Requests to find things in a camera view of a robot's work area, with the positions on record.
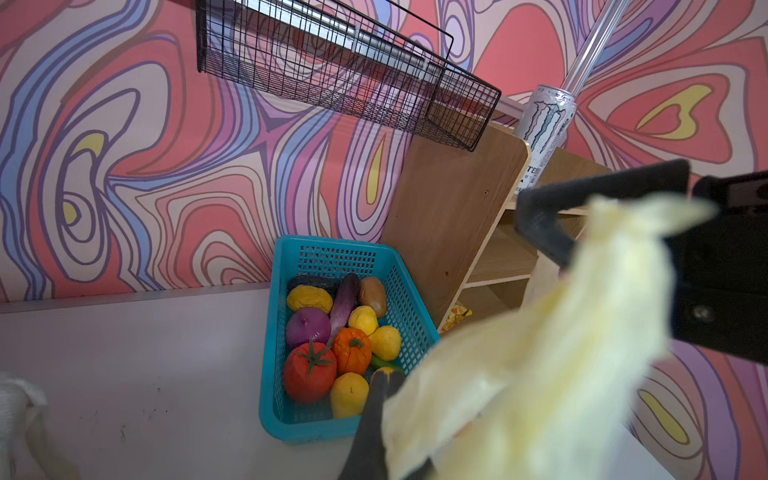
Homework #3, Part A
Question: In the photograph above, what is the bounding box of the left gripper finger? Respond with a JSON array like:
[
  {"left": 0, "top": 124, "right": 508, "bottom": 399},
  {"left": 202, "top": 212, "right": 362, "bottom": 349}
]
[{"left": 338, "top": 371, "right": 406, "bottom": 480}]

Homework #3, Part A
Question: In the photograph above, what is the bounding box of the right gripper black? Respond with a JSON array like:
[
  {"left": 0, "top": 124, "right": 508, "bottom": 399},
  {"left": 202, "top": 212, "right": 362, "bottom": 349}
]
[{"left": 514, "top": 159, "right": 767, "bottom": 364}]

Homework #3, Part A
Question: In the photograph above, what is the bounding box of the teal plastic basket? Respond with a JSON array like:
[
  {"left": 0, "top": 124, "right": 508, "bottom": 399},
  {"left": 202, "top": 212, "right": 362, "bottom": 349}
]
[{"left": 259, "top": 235, "right": 439, "bottom": 443}]

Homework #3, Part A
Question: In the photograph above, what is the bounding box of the yellowish plastic grocery bag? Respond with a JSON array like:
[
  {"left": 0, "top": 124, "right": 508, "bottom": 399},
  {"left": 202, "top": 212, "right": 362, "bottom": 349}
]
[{"left": 382, "top": 193, "right": 717, "bottom": 479}]

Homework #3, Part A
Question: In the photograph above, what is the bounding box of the beige canvas tote bag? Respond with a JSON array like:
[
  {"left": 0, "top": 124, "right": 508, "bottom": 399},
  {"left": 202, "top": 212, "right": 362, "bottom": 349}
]
[{"left": 1, "top": 373, "right": 81, "bottom": 479}]

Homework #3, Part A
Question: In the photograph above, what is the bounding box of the yellow toy pear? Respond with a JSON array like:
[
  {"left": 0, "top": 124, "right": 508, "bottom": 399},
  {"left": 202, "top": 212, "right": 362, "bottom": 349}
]
[{"left": 330, "top": 372, "right": 370, "bottom": 419}]

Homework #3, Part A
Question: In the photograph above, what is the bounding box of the wooden shelf unit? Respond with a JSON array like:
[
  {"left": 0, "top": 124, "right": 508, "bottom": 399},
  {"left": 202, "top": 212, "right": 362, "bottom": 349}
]
[{"left": 380, "top": 123, "right": 613, "bottom": 335}]

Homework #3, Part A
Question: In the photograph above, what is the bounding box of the white Monster can left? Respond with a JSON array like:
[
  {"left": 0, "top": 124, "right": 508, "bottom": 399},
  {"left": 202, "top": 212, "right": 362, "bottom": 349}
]
[{"left": 514, "top": 85, "right": 577, "bottom": 195}]

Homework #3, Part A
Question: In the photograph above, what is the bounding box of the green toy pepper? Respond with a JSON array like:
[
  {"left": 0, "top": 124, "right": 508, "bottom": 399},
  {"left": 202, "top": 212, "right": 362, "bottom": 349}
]
[{"left": 369, "top": 355, "right": 403, "bottom": 372}]

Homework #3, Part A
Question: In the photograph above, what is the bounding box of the red toy tomato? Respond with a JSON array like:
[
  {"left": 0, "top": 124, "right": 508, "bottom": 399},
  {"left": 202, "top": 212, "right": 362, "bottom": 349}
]
[{"left": 283, "top": 341, "right": 337, "bottom": 404}]

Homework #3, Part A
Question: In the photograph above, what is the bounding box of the orange toy pepper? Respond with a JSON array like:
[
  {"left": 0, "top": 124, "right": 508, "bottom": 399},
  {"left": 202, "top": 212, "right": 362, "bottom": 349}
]
[{"left": 332, "top": 327, "right": 373, "bottom": 376}]

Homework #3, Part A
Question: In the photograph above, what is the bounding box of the yellow chip packet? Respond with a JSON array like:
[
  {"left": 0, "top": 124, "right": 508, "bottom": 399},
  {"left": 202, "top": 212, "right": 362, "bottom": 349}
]
[{"left": 440, "top": 302, "right": 473, "bottom": 333}]

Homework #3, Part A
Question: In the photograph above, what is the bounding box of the yellow toy lemon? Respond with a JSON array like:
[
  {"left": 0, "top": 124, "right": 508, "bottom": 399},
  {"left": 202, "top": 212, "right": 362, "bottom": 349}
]
[{"left": 348, "top": 305, "right": 379, "bottom": 335}]

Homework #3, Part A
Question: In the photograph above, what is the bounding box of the purple toy onion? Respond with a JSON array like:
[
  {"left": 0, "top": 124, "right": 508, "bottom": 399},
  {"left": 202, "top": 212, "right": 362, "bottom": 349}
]
[{"left": 285, "top": 307, "right": 331, "bottom": 349}]

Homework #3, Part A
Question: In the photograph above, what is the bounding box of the light purple toy eggplant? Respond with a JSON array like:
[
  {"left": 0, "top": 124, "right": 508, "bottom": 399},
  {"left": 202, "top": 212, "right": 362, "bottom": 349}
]
[{"left": 329, "top": 273, "right": 360, "bottom": 343}]

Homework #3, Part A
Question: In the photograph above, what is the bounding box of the brown toy potato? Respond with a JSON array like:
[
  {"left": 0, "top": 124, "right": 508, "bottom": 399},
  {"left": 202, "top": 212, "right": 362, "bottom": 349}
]
[{"left": 358, "top": 276, "right": 387, "bottom": 319}]

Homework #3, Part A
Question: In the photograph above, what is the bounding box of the dark toy avocado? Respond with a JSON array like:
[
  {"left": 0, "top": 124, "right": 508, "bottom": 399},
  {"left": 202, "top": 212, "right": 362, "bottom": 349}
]
[{"left": 287, "top": 275, "right": 341, "bottom": 297}]

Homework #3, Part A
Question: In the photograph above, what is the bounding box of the black wire basket back wall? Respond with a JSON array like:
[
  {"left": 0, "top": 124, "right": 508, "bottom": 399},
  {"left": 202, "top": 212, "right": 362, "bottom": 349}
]
[{"left": 195, "top": 1, "right": 501, "bottom": 151}]

